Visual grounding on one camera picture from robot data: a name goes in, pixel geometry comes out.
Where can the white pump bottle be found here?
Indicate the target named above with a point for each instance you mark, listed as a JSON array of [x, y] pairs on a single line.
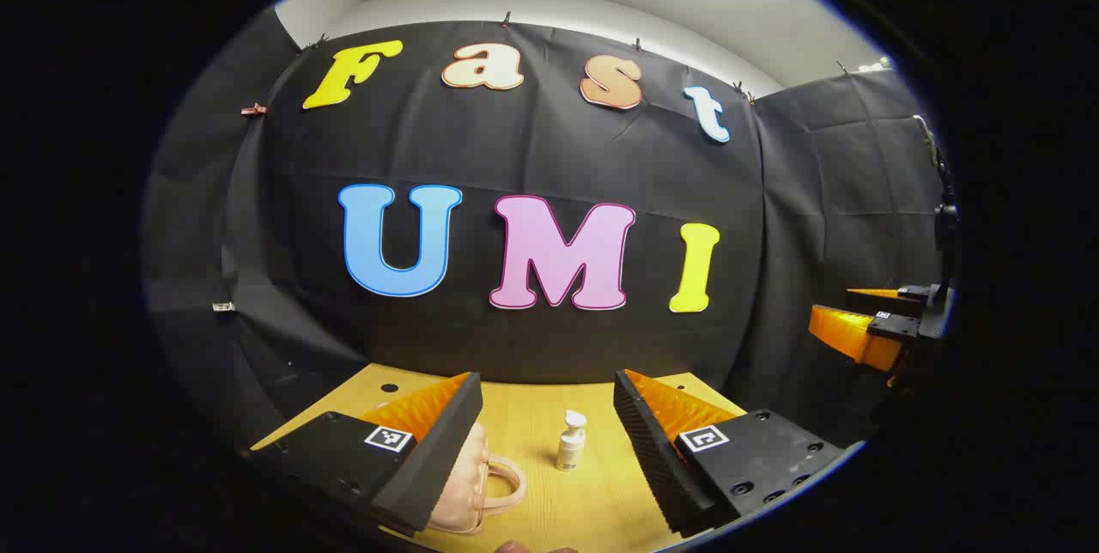
[[570, 450]]

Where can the copper clip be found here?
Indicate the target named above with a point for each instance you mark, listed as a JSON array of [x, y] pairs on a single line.
[[253, 110]]

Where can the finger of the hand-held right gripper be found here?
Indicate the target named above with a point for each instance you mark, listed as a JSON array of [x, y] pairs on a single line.
[[910, 292], [850, 334]]

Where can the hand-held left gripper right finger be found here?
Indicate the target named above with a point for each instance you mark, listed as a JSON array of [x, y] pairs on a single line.
[[652, 458]]

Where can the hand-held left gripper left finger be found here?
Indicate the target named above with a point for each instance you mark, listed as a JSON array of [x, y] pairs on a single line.
[[438, 458]]

